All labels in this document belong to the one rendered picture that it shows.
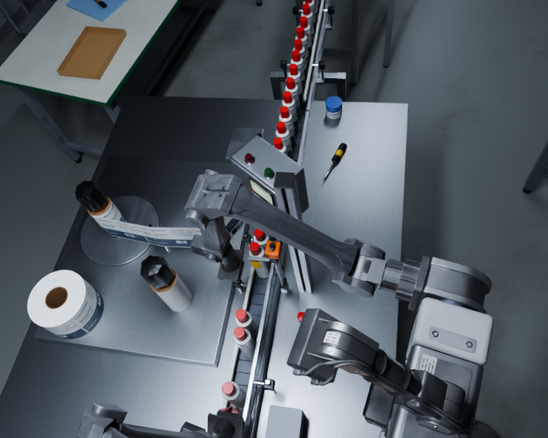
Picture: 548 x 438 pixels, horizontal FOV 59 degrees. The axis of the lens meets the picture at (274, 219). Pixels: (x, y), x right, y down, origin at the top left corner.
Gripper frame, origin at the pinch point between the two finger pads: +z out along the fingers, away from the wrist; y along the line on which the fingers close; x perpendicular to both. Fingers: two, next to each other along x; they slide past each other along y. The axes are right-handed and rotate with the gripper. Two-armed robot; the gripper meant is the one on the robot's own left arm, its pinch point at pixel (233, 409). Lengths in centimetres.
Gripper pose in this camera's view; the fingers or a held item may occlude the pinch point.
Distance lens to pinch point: 154.9
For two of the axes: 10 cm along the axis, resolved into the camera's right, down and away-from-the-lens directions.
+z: 2.0, -1.6, 9.7
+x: -0.4, 9.8, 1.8
